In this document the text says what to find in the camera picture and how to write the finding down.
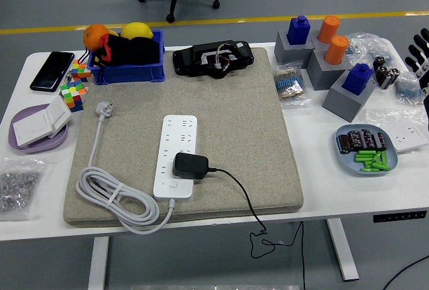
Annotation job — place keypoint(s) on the clear bag of blue resistors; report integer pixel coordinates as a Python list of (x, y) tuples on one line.
[(368, 44), (409, 89)]

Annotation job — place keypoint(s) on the purple plate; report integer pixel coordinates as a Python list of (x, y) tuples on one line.
[(50, 144)]

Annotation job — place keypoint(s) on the black smartphone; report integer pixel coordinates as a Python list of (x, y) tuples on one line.
[(52, 70)]

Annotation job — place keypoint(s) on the blue-grey plate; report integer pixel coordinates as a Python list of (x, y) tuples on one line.
[(348, 166)]

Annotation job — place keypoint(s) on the grey block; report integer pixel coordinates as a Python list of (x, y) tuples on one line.
[(321, 75), (342, 106), (316, 46), (285, 52)]

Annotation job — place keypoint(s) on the orange cylinder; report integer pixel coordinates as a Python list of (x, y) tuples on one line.
[(336, 50), (328, 28)]

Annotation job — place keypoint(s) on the beige fabric mat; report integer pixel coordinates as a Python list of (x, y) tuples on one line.
[(234, 102)]

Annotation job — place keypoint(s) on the white wall switch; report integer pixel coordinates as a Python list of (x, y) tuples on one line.
[(58, 114), (31, 129)]

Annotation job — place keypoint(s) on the orange fruit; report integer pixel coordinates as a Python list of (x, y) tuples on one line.
[(94, 35)]

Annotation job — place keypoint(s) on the green battery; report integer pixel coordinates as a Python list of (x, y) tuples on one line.
[(370, 163), (363, 156), (370, 170), (372, 166), (367, 152), (363, 160), (384, 157), (382, 166), (377, 157)]

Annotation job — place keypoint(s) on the brown black capacitor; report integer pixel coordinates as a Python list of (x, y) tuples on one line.
[(380, 141), (367, 138), (355, 140), (344, 143)]

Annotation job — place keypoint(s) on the bag of striped resistors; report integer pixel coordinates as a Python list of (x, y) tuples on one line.
[(290, 84)]

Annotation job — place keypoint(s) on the white table leg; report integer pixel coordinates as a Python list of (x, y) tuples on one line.
[(99, 263), (342, 253)]

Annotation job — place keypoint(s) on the blue plastic bin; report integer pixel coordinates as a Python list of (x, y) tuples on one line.
[(134, 74)]

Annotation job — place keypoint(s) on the small yellow fruit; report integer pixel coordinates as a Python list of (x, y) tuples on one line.
[(114, 33)]

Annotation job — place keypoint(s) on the small colourful puzzle cube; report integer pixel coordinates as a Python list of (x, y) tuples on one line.
[(80, 70)]

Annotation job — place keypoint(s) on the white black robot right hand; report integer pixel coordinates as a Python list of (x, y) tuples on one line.
[(423, 65)]

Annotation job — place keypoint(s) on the black table control panel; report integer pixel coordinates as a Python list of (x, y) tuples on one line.
[(399, 217)]

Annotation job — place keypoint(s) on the large colourful puzzle cube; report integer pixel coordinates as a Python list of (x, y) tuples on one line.
[(73, 95)]

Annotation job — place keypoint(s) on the yellow lemon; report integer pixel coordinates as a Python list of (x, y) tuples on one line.
[(135, 30)]

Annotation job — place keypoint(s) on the white wall socket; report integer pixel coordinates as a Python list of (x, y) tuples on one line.
[(407, 136)]

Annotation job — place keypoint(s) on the white power strip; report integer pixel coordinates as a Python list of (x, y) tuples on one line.
[(178, 129)]

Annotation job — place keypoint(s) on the clear plastic bag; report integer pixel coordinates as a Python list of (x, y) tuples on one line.
[(378, 116)]

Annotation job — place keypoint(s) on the blue peg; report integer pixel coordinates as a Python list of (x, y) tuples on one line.
[(298, 32), (357, 80)]

